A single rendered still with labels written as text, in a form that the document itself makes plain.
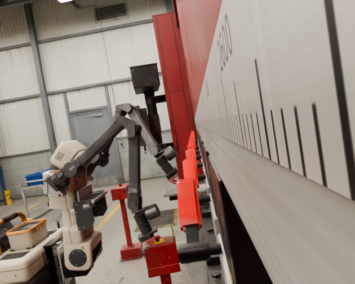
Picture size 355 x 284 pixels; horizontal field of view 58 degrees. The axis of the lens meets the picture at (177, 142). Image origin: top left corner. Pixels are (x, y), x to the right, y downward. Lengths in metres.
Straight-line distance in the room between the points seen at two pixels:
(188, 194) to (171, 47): 2.47
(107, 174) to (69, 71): 3.11
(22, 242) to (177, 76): 1.65
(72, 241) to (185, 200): 1.67
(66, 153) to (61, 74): 8.00
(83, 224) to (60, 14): 8.66
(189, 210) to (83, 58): 9.39
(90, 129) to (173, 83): 6.86
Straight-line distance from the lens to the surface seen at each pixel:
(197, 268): 1.20
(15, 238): 2.13
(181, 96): 2.71
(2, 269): 2.03
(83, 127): 9.49
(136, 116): 2.06
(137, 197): 1.62
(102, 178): 9.46
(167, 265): 1.69
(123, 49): 9.38
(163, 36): 2.80
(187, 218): 0.33
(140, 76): 2.91
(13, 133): 10.41
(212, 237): 1.36
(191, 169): 0.54
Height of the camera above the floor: 1.38
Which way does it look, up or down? 3 degrees down
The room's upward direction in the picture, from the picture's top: 9 degrees counter-clockwise
